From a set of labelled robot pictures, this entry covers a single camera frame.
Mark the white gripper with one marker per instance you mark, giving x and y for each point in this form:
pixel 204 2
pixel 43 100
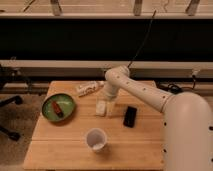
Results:
pixel 110 92

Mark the white sponge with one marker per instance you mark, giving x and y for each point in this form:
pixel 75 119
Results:
pixel 100 110

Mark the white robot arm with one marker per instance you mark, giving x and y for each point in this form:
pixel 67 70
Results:
pixel 188 118

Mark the black smartphone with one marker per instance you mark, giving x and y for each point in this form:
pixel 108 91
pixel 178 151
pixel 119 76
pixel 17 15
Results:
pixel 130 116

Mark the green plate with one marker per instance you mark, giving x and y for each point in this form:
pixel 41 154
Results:
pixel 66 103

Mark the red-brown food piece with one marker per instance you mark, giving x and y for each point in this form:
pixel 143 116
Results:
pixel 57 109

